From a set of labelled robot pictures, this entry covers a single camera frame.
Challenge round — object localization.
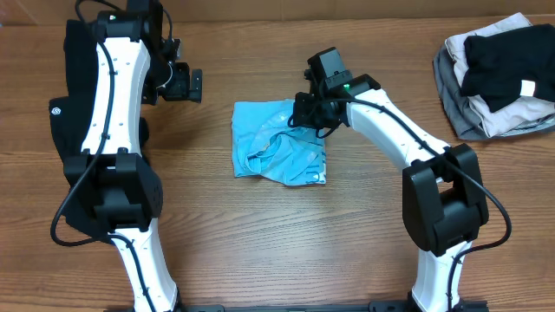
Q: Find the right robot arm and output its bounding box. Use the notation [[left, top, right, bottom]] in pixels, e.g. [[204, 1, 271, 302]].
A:
[[289, 48, 489, 311]]

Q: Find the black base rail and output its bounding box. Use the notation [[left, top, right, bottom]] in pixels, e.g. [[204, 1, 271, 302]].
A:
[[181, 299, 490, 312]]

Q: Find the grey folded garment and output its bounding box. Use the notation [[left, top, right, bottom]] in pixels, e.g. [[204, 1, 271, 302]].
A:
[[433, 45, 554, 140]]

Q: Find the light blue printed t-shirt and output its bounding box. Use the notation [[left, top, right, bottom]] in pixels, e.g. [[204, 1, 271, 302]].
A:
[[232, 99, 326, 186]]

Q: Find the black garment with logo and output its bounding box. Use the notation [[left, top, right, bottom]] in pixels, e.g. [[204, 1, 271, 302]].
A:
[[48, 19, 151, 244]]

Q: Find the beige folded garment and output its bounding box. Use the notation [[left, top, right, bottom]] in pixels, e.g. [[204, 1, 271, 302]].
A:
[[443, 13, 554, 139]]

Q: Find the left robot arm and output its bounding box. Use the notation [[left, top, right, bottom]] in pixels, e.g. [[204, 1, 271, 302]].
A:
[[50, 0, 202, 311]]

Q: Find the black folded garment on pile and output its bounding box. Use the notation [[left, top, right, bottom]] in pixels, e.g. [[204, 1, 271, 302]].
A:
[[460, 24, 554, 113]]

